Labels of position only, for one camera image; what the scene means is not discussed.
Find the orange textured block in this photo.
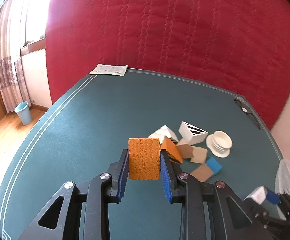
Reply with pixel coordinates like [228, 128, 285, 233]
[128, 138, 160, 180]

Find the light blue waste bin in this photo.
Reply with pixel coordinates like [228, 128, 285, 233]
[14, 101, 32, 126]

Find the black wrist watch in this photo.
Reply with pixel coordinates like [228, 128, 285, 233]
[233, 99, 261, 130]

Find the orange triangular block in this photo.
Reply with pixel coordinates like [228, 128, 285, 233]
[160, 136, 183, 164]

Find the white striped triangular block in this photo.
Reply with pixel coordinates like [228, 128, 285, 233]
[179, 121, 208, 145]

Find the white paper leaflet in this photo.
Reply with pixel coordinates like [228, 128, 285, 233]
[89, 63, 128, 76]

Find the tan wooden square block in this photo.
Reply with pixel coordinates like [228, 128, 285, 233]
[190, 163, 214, 183]

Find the blue block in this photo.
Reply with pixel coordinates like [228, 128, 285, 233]
[206, 157, 223, 175]

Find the patterned window curtain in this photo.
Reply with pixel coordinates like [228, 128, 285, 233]
[0, 0, 31, 112]

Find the white triangular prism block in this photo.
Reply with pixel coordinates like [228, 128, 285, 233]
[148, 125, 179, 145]

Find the red quilted mattress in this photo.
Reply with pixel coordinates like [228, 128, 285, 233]
[45, 0, 290, 128]

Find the light beige wooden block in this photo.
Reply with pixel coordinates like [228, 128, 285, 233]
[191, 146, 208, 164]

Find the brown wooden cube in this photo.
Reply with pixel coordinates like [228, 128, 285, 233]
[176, 138, 193, 159]

